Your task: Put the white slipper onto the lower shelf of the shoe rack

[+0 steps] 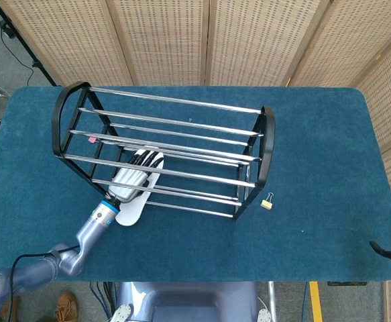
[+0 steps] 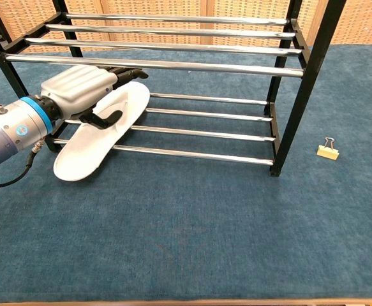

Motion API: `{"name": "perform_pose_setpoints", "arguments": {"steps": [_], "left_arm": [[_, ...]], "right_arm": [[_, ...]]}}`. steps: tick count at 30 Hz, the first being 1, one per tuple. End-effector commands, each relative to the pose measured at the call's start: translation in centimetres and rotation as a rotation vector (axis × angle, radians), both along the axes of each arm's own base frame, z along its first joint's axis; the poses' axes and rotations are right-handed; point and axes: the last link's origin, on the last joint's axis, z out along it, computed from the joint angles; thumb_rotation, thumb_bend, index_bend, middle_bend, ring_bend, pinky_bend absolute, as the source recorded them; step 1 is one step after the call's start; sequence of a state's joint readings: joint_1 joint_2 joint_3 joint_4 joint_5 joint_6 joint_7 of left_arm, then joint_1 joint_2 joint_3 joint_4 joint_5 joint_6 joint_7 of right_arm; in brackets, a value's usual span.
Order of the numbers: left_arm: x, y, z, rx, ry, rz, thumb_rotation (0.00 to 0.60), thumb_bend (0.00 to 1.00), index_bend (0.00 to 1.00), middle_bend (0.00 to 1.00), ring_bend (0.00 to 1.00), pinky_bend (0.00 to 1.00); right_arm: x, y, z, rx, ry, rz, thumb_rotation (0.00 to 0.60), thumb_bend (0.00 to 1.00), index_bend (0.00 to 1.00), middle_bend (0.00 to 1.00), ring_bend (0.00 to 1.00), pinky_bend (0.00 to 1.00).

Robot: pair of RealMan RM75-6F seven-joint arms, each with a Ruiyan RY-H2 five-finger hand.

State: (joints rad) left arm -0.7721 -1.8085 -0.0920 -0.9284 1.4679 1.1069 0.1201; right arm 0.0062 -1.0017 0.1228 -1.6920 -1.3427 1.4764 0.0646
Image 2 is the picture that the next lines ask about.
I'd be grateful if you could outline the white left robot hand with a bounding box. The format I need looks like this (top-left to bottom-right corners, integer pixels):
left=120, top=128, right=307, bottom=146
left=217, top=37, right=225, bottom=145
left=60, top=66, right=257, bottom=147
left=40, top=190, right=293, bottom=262
left=40, top=64, right=149, bottom=130

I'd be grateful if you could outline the white slipper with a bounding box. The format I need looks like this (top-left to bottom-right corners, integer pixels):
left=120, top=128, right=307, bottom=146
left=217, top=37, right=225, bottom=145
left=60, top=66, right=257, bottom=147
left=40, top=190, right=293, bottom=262
left=53, top=81, right=151, bottom=182

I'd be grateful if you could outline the chrome metal rack rod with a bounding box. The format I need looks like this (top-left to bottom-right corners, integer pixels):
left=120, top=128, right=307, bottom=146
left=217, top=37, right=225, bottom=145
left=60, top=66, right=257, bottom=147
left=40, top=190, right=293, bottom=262
left=4, top=53, right=304, bottom=78
left=53, top=138, right=275, bottom=166
left=145, top=107, right=274, bottom=122
left=149, top=92, right=269, bottom=106
left=64, top=118, right=276, bottom=142
left=64, top=13, right=291, bottom=26
left=45, top=24, right=297, bottom=41
left=24, top=37, right=303, bottom=55

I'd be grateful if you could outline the woven wicker folding screen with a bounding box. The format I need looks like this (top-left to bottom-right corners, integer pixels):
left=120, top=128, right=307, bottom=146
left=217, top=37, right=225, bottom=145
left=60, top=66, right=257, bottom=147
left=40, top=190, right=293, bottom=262
left=0, top=0, right=372, bottom=54

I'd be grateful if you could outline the blue carpet mat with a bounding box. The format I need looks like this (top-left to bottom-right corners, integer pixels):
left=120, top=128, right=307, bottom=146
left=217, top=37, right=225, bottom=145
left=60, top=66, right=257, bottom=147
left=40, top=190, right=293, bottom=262
left=0, top=43, right=372, bottom=303

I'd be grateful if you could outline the yellow binder clip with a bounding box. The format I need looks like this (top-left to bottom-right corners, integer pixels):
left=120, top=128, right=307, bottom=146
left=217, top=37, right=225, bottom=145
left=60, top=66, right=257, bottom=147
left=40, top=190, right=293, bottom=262
left=316, top=136, right=340, bottom=161

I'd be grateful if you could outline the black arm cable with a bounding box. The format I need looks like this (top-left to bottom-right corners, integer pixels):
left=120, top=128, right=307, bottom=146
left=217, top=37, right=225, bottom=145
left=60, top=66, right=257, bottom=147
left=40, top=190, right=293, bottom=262
left=0, top=140, right=45, bottom=189

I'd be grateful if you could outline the black shoe rack frame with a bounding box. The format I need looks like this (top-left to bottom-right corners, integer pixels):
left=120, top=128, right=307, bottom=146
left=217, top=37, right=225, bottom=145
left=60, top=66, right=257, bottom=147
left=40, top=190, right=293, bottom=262
left=0, top=0, right=348, bottom=178

